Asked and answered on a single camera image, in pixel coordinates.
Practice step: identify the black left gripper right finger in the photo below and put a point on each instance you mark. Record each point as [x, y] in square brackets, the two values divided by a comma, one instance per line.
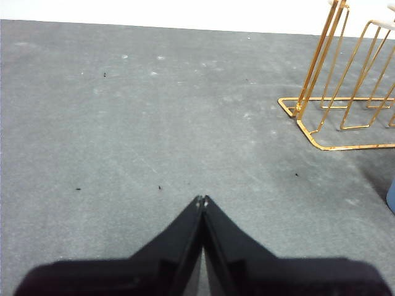
[271, 277]

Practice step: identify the blue ribbed plastic cup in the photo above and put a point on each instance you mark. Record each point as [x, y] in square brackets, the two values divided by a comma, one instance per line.
[392, 200]

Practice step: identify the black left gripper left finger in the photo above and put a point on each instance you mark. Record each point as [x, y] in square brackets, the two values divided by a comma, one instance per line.
[139, 277]

